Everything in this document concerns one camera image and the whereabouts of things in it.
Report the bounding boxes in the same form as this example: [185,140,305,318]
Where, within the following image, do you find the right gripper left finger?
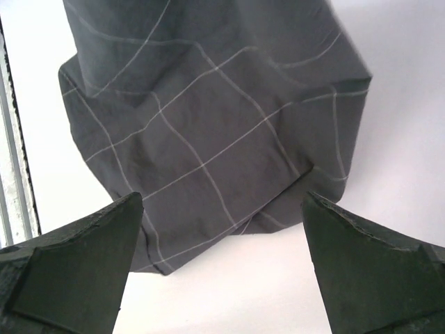
[1,192,144,333]

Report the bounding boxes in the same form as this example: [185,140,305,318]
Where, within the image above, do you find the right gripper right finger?
[302,193,444,333]

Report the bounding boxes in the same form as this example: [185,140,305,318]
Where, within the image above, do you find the dark grey checked cloth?
[58,1,371,276]

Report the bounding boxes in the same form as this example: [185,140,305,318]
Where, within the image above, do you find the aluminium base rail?
[1,29,42,248]

